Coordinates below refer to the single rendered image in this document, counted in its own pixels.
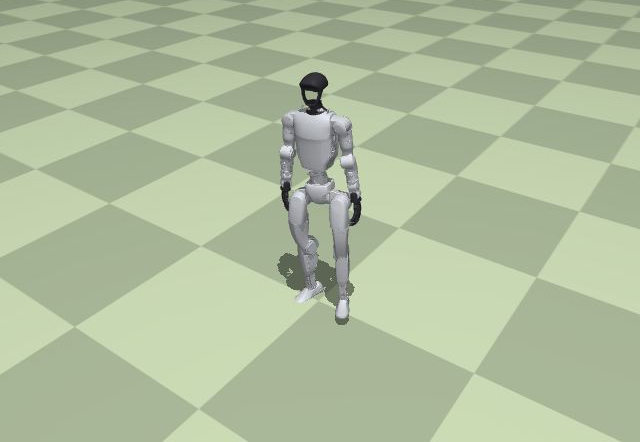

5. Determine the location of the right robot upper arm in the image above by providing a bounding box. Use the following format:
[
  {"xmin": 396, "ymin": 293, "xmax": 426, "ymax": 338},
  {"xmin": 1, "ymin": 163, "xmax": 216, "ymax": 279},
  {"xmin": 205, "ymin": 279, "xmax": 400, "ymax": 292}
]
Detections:
[{"xmin": 280, "ymin": 110, "xmax": 298, "ymax": 160}]

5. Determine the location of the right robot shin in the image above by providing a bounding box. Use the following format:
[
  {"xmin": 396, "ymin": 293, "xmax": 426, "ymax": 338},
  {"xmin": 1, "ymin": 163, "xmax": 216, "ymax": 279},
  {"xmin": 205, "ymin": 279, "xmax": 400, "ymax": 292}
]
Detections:
[{"xmin": 297, "ymin": 246, "xmax": 318, "ymax": 290}]

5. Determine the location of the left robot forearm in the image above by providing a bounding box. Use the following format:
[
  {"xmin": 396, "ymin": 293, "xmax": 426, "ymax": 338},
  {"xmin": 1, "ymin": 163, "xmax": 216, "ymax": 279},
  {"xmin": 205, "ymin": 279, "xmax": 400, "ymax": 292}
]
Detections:
[{"xmin": 344, "ymin": 155, "xmax": 361, "ymax": 199}]

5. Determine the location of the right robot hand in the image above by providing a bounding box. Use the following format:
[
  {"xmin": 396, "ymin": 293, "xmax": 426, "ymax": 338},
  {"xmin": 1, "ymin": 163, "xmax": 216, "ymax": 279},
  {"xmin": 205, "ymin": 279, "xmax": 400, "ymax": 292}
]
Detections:
[{"xmin": 280, "ymin": 182, "xmax": 291, "ymax": 211}]

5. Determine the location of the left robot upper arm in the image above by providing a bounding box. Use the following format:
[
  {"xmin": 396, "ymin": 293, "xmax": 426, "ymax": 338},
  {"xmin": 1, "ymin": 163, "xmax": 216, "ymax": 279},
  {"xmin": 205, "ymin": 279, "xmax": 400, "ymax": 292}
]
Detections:
[{"xmin": 330, "ymin": 115, "xmax": 353, "ymax": 169}]

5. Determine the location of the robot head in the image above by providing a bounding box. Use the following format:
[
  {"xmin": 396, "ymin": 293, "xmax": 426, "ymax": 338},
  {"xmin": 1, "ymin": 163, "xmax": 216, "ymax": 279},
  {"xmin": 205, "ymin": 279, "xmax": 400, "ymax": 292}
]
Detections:
[{"xmin": 299, "ymin": 72, "xmax": 329, "ymax": 115}]

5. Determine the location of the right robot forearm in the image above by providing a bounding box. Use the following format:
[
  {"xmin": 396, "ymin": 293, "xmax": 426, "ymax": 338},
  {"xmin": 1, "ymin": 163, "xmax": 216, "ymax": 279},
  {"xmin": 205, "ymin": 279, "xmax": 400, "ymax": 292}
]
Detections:
[{"xmin": 280, "ymin": 147, "xmax": 294, "ymax": 187}]

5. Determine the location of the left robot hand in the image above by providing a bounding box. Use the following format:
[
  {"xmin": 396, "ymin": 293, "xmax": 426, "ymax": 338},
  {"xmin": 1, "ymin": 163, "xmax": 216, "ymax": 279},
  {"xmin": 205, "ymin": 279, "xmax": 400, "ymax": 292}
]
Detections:
[{"xmin": 350, "ymin": 192, "xmax": 362, "ymax": 226}]

